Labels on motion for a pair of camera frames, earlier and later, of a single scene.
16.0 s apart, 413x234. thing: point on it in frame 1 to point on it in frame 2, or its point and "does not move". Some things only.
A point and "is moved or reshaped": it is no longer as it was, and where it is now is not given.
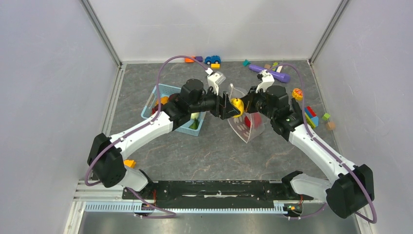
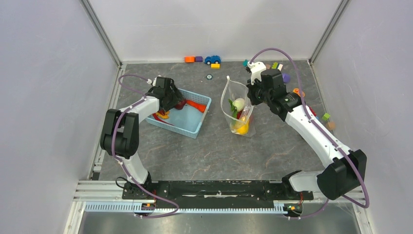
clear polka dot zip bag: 250,125 is moved or reshaped
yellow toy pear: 238,103 to 243,128
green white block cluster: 276,68 does not move
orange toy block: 188,60 does not move
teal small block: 246,62 does not move
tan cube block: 330,125 does not move
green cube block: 325,117 does not move
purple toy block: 199,58 does not move
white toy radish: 196,115 is moved or reshaped
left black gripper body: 211,103 to 173,98
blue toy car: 213,59 does not move
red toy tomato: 255,121 is moved or reshaped
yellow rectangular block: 215,66 does not move
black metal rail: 213,194 does not move
